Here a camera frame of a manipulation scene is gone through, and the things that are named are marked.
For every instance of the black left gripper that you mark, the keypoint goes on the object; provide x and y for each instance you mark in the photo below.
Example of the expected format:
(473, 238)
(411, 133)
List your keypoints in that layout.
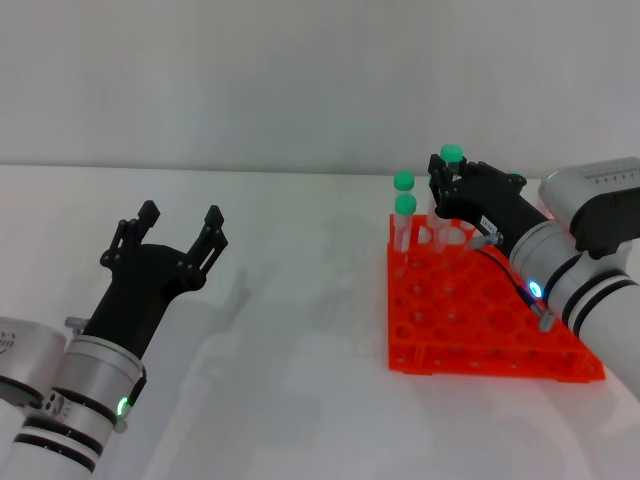
(140, 290)

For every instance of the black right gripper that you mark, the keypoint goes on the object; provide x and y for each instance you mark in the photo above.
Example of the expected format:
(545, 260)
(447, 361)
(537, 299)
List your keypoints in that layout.
(492, 210)

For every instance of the orange plastic test tube rack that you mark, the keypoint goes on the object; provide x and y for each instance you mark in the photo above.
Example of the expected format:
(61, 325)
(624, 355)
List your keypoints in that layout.
(475, 320)

